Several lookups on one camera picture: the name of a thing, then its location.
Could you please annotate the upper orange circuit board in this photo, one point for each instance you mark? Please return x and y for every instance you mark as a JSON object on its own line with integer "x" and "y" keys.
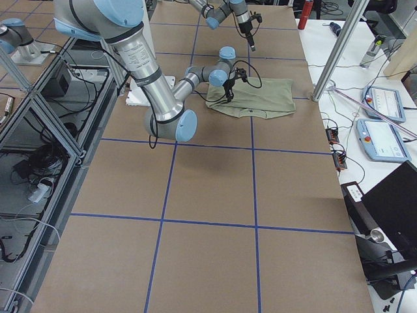
{"x": 332, "y": 135}

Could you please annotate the black power adapter box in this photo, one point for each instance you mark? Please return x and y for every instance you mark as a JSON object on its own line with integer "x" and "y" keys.
{"x": 58, "y": 84}

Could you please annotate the aluminium frame post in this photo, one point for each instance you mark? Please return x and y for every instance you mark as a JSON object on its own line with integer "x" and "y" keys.
{"x": 347, "y": 30}

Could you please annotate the lower blue teach pendant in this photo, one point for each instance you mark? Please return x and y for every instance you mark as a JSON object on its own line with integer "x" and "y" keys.
{"x": 381, "y": 141}

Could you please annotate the lower orange circuit board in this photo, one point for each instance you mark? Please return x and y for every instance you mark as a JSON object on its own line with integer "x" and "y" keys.
{"x": 339, "y": 158}

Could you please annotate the clear water bottle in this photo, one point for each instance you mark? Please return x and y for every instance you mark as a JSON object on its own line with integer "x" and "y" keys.
{"x": 372, "y": 51}

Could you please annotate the black box with label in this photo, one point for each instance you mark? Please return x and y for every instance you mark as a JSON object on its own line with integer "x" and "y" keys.
{"x": 352, "y": 195}

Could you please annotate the red water bottle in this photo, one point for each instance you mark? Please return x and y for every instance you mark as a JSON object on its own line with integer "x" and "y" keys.
{"x": 306, "y": 11}

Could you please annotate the blue teach pendant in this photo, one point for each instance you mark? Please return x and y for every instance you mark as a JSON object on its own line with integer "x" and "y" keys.
{"x": 381, "y": 141}
{"x": 385, "y": 101}

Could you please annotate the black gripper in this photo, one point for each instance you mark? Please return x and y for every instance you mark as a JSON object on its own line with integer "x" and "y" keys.
{"x": 245, "y": 28}
{"x": 227, "y": 85}

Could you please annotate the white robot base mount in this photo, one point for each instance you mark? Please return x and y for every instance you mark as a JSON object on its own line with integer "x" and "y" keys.
{"x": 137, "y": 96}

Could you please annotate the sage green long-sleeve shirt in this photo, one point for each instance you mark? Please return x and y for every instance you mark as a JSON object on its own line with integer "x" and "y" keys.
{"x": 273, "y": 99}

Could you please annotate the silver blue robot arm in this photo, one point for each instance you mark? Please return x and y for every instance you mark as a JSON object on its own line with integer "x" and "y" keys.
{"x": 120, "y": 24}
{"x": 214, "y": 16}

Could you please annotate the black monitor on stand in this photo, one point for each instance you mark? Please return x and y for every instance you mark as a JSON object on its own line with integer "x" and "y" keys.
{"x": 392, "y": 205}

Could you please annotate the white power strip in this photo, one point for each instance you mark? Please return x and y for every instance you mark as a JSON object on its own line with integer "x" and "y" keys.
{"x": 39, "y": 192}

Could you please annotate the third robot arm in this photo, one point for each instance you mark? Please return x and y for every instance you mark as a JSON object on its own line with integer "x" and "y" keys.
{"x": 14, "y": 34}

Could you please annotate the aluminium frame rack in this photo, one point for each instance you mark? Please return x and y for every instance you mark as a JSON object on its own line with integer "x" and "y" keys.
{"x": 48, "y": 140}

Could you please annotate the upper blue teach pendant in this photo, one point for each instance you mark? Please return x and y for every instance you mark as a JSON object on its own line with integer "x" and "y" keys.
{"x": 385, "y": 101}

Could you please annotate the orange circuit board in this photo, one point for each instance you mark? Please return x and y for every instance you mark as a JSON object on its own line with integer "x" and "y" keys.
{"x": 339, "y": 158}
{"x": 332, "y": 135}

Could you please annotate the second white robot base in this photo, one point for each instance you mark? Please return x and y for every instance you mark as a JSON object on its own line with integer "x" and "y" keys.
{"x": 32, "y": 54}

